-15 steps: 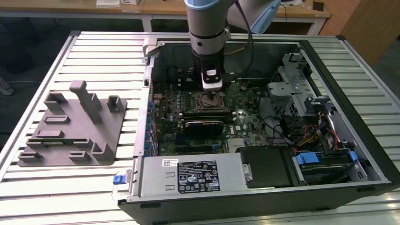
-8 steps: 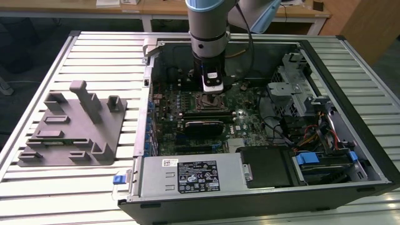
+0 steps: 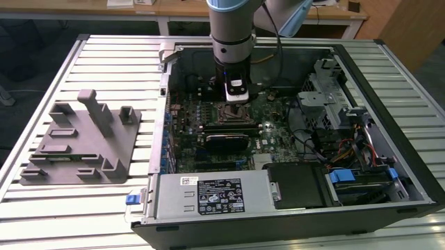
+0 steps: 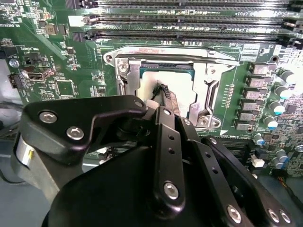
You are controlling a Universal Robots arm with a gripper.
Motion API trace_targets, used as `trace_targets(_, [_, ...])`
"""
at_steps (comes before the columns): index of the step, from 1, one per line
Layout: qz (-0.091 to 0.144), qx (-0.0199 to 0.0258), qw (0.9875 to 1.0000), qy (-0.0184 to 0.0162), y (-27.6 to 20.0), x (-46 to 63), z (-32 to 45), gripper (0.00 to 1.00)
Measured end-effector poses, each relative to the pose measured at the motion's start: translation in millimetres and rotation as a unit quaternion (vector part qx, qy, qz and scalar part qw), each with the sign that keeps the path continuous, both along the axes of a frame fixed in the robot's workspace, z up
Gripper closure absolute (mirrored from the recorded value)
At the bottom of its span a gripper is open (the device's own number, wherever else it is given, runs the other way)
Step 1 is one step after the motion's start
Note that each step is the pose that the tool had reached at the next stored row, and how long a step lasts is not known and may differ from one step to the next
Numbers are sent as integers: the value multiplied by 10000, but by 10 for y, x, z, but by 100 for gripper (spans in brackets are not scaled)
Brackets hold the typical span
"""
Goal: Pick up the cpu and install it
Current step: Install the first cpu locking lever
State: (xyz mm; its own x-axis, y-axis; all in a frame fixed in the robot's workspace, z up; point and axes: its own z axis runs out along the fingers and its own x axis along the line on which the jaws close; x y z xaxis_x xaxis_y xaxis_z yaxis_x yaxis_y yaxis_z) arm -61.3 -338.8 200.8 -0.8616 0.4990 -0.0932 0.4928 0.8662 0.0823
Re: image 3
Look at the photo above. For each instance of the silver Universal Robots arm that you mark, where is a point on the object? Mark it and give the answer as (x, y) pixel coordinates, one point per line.
(231, 28)

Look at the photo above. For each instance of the CPU socket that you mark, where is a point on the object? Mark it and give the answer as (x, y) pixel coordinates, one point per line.
(226, 121)

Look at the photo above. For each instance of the round coin battery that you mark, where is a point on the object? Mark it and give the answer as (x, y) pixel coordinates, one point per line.
(271, 95)

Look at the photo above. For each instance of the green motherboard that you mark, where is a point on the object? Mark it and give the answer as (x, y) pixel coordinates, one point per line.
(274, 122)

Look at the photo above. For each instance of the black graphics card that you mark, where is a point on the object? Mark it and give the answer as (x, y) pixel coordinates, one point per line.
(226, 143)

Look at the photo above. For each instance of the silver metal drive cage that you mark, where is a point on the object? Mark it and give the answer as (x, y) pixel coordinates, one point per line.
(327, 86)

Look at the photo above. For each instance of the white cardboard box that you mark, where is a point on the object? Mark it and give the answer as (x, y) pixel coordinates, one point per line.
(144, 2)
(119, 3)

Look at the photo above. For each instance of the grey parts rack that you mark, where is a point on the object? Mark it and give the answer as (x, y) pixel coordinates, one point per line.
(89, 130)

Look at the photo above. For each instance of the black plastic drive cover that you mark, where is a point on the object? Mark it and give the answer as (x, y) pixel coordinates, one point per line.
(298, 185)

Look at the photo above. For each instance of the small dark box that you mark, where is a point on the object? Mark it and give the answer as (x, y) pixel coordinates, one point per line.
(353, 6)

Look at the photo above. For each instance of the silver power supply unit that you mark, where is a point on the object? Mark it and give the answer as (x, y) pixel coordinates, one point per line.
(174, 198)

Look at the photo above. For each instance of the wooden desk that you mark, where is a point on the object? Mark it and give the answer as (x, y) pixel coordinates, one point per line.
(69, 10)

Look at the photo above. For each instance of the hard disk in blue carrier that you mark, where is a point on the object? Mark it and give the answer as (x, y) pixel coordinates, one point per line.
(342, 177)

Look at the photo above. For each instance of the blue case latch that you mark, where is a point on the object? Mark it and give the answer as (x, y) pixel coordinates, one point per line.
(132, 200)

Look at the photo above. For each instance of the green RAM stick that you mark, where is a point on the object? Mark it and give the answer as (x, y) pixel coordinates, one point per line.
(65, 157)

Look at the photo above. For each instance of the wooden cabinet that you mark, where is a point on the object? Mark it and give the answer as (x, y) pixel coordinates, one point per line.
(413, 31)

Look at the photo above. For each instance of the black open PC case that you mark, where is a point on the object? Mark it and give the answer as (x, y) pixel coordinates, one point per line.
(243, 234)

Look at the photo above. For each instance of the grey metal leg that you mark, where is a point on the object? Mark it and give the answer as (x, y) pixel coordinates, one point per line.
(7, 97)

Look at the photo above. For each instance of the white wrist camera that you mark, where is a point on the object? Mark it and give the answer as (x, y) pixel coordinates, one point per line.
(238, 98)

